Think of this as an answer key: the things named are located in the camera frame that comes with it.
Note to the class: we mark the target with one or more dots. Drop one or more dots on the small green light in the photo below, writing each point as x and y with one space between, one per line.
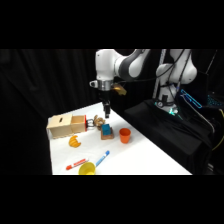
172 111

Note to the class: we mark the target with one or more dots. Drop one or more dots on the light wooden box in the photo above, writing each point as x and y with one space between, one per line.
60 126

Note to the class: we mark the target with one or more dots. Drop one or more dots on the yellow plastic bowl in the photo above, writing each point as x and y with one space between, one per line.
87 169

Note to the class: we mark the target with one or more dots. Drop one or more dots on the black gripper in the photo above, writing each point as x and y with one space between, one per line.
105 97

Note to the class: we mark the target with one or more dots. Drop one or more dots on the blue-lit electronic device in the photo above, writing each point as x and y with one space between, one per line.
190 98

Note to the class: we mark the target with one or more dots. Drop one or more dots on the toy croissant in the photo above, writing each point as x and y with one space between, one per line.
74 141

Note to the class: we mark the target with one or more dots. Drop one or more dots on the orange plastic cup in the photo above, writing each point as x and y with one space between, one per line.
125 135

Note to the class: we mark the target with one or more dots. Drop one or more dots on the blue cube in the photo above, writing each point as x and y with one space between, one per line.
106 129

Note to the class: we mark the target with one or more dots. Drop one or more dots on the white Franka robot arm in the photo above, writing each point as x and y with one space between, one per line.
106 63

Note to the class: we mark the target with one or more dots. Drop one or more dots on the wooden drawer with red front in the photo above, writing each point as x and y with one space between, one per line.
78 123

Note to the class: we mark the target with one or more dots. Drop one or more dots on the striped plush tiger toy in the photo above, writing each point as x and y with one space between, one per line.
98 122

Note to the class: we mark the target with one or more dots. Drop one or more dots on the black cloth-covered robot stand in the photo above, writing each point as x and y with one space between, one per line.
173 135

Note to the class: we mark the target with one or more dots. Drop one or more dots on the blue marker pen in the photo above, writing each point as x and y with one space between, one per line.
102 158

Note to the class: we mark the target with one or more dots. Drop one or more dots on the red marker pen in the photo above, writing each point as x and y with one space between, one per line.
76 163

